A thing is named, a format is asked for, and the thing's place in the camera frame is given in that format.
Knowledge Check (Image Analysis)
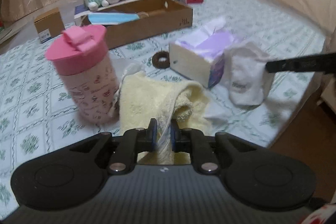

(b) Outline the blue surgical face mask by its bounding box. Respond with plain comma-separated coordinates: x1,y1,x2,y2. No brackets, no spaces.
87,12,140,26

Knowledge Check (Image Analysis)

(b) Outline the tissue box with purple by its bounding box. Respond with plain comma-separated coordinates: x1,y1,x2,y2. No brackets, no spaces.
169,16,240,88

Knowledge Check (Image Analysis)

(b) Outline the pink lidded tumbler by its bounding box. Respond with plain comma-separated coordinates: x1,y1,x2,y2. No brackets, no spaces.
45,25,119,124

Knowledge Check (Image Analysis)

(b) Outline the yellow fluffy towel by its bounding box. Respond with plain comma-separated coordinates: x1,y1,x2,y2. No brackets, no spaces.
119,71,211,165

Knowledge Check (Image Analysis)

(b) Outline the small brown cardboard box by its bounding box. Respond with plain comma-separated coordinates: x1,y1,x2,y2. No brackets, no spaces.
34,8,65,44

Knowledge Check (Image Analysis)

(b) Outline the open brown cardboard tray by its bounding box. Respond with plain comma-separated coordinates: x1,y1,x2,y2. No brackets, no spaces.
80,0,193,49

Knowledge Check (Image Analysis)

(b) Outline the blue white flat box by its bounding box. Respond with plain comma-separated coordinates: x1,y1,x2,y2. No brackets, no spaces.
74,0,139,26

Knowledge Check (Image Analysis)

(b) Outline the white fluffy sock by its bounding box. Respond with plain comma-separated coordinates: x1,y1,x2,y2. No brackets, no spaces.
223,42,274,106

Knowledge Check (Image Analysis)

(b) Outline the brown hair scrunchie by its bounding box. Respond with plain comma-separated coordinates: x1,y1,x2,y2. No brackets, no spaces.
151,51,170,69

